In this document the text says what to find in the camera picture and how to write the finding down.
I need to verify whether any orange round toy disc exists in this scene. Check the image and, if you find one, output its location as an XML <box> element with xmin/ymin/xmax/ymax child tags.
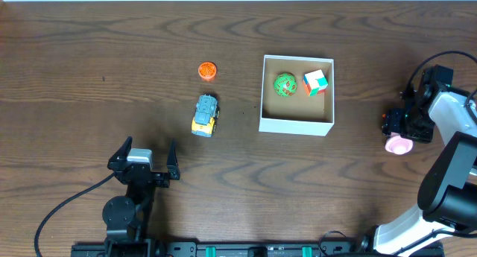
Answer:
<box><xmin>198</xmin><ymin>62</ymin><xmax>218</xmax><ymax>81</ymax></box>

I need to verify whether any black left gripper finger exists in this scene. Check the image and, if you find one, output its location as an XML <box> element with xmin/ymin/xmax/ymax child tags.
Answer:
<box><xmin>166</xmin><ymin>140</ymin><xmax>179</xmax><ymax>175</ymax></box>
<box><xmin>110</xmin><ymin>136</ymin><xmax>133</xmax><ymax>162</ymax></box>

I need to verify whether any white cardboard box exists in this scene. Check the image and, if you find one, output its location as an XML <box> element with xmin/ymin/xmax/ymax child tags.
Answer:
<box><xmin>259</xmin><ymin>54</ymin><xmax>335</xmax><ymax>136</ymax></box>

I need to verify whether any yellow grey toy truck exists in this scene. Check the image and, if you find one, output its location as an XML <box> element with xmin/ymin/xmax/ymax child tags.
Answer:
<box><xmin>191</xmin><ymin>95</ymin><xmax>220</xmax><ymax>137</ymax></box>

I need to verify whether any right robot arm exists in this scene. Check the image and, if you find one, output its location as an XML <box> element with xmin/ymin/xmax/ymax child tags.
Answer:
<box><xmin>356</xmin><ymin>65</ymin><xmax>476</xmax><ymax>256</ymax></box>

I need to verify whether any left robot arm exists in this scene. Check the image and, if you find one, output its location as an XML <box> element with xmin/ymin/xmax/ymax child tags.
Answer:
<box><xmin>102</xmin><ymin>137</ymin><xmax>180</xmax><ymax>256</ymax></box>

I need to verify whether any pink white plush toy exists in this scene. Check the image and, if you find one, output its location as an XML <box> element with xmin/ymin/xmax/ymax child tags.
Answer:
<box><xmin>385</xmin><ymin>133</ymin><xmax>414</xmax><ymax>155</ymax></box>

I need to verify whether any green numbered ball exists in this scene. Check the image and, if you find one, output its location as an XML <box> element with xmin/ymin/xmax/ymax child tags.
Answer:
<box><xmin>274</xmin><ymin>73</ymin><xmax>297</xmax><ymax>97</ymax></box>

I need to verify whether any multicolour puzzle cube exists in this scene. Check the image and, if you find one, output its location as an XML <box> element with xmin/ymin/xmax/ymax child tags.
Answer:
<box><xmin>303</xmin><ymin>69</ymin><xmax>328</xmax><ymax>97</ymax></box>

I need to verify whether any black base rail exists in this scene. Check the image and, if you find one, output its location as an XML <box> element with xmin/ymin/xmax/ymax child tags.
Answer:
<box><xmin>70</xmin><ymin>238</ymin><xmax>445</xmax><ymax>257</ymax></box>

